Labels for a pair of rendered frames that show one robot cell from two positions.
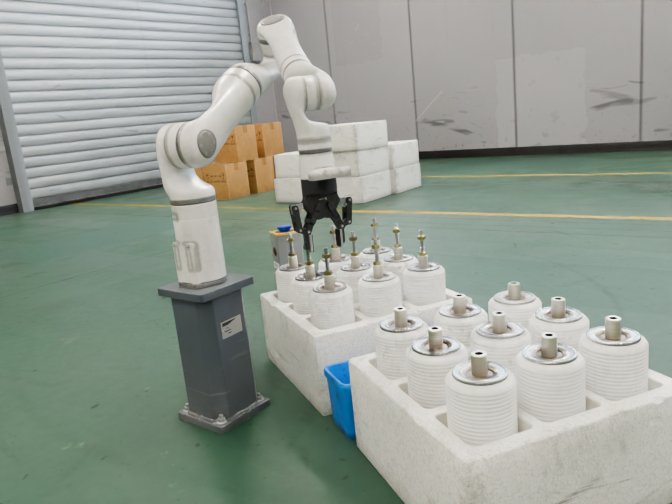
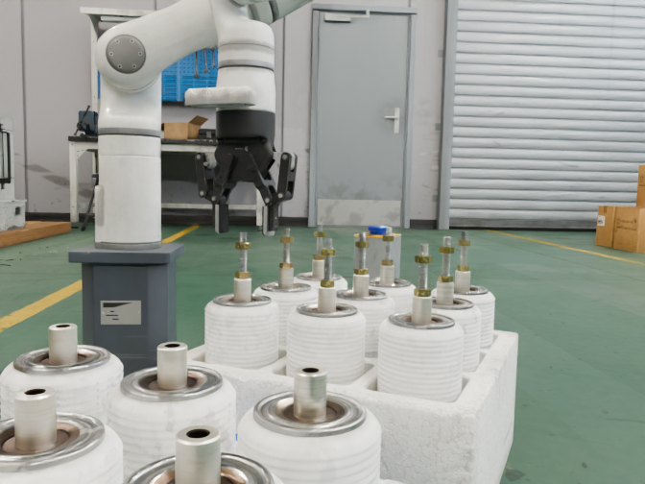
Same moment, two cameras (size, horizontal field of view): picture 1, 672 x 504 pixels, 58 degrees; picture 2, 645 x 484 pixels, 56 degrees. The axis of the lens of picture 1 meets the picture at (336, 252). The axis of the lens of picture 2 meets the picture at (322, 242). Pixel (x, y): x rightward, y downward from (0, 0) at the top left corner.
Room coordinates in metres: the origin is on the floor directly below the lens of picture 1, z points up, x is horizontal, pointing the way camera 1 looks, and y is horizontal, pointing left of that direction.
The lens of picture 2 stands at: (0.81, -0.61, 0.40)
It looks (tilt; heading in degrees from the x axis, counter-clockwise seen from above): 5 degrees down; 47
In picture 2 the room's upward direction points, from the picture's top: 1 degrees clockwise
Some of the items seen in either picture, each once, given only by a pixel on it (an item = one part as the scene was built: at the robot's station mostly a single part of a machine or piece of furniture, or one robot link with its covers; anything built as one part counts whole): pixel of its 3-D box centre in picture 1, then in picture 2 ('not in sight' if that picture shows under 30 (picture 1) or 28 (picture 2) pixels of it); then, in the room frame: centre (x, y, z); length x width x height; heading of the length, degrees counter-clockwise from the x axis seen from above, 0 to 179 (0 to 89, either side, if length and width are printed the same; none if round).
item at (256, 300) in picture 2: (329, 287); (242, 301); (1.27, 0.02, 0.25); 0.08 x 0.08 x 0.01
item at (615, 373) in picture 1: (612, 392); not in sight; (0.85, -0.40, 0.16); 0.10 x 0.10 x 0.18
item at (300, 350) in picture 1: (361, 330); (357, 407); (1.42, -0.04, 0.09); 0.39 x 0.39 x 0.18; 23
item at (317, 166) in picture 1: (320, 162); (238, 85); (1.25, 0.01, 0.52); 0.11 x 0.09 x 0.06; 24
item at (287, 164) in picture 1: (310, 163); not in sight; (4.67, 0.13, 0.27); 0.39 x 0.39 x 0.18; 53
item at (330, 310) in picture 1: (333, 327); (241, 369); (1.27, 0.02, 0.16); 0.10 x 0.10 x 0.18
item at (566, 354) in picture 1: (549, 354); not in sight; (0.81, -0.29, 0.25); 0.08 x 0.08 x 0.01
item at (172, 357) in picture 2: (459, 304); (172, 367); (1.03, -0.21, 0.26); 0.02 x 0.02 x 0.03
